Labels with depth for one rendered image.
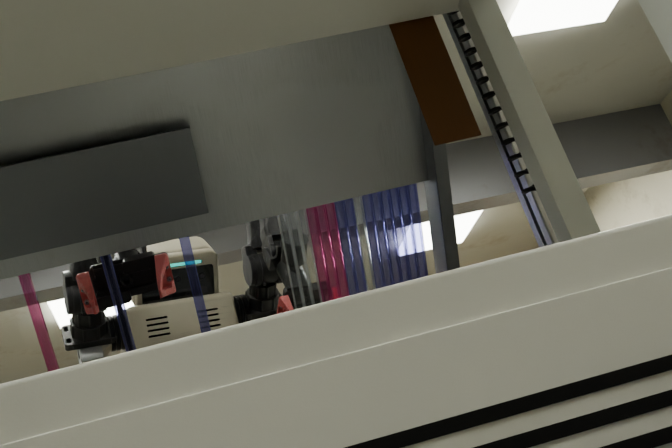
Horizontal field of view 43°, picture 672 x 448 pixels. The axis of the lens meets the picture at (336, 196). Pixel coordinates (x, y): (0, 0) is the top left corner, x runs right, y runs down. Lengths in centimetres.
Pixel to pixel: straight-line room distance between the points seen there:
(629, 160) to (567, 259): 580
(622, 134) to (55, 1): 575
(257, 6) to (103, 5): 15
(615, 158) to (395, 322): 581
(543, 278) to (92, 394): 23
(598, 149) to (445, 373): 580
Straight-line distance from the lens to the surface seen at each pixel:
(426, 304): 43
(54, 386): 43
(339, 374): 42
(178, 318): 209
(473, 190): 570
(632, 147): 632
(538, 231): 96
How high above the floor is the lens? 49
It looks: 24 degrees up
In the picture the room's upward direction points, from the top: 17 degrees counter-clockwise
